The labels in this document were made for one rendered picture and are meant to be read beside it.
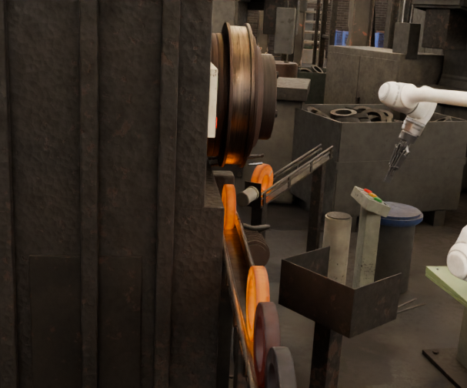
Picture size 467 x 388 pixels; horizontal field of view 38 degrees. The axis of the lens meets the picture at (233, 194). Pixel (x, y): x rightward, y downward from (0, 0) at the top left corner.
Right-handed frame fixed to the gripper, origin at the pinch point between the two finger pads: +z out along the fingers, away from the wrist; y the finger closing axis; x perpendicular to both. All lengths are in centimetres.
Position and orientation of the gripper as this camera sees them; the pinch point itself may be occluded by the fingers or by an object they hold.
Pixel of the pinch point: (389, 175)
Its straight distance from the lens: 311.6
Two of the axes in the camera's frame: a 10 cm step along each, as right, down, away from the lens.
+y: 1.1, 2.6, -9.6
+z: -3.9, 9.0, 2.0
